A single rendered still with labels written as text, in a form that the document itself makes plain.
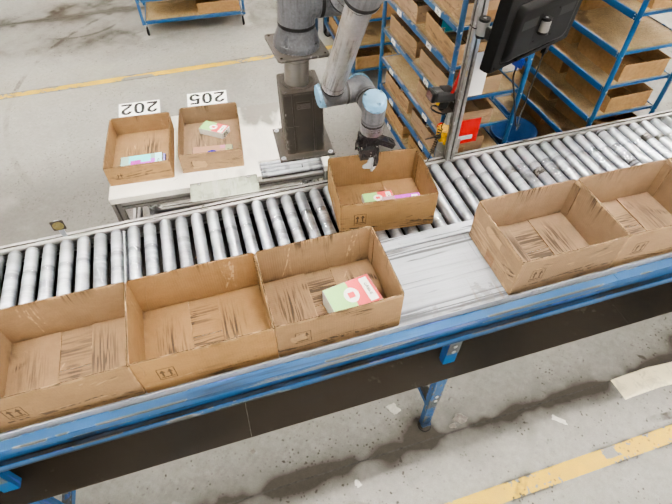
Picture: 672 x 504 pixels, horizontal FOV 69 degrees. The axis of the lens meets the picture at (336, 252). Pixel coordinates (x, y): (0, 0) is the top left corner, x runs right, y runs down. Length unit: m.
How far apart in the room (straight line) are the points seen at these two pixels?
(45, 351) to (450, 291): 1.29
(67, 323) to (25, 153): 2.63
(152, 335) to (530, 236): 1.35
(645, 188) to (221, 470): 2.10
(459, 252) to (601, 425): 1.20
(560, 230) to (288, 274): 1.01
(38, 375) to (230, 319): 0.57
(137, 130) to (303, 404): 1.61
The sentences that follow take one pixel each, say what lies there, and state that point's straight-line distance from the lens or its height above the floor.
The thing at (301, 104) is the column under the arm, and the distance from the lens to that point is 2.21.
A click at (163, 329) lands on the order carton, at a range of 1.64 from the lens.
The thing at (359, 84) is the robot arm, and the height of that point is 1.21.
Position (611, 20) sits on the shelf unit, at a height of 0.94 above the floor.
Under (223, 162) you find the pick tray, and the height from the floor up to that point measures 0.78.
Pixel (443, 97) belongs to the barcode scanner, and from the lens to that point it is 2.20.
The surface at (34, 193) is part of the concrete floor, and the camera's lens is 3.83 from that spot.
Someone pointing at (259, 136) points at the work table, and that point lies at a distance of 2.50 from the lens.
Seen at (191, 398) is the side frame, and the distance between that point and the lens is 1.47.
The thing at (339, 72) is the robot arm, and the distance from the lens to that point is 1.78.
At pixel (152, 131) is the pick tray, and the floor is 0.76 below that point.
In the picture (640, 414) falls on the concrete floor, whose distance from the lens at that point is 2.76.
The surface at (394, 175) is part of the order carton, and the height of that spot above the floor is 0.78.
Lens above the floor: 2.21
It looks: 50 degrees down
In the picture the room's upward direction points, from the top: straight up
